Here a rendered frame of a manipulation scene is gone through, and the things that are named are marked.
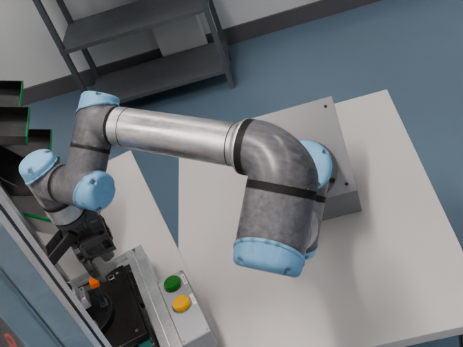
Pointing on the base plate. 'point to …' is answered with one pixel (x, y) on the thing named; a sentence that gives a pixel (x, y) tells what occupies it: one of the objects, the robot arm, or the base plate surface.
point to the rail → (152, 297)
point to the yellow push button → (181, 303)
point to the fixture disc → (105, 321)
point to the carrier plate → (123, 311)
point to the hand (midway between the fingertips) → (99, 278)
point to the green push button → (172, 283)
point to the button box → (188, 315)
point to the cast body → (80, 295)
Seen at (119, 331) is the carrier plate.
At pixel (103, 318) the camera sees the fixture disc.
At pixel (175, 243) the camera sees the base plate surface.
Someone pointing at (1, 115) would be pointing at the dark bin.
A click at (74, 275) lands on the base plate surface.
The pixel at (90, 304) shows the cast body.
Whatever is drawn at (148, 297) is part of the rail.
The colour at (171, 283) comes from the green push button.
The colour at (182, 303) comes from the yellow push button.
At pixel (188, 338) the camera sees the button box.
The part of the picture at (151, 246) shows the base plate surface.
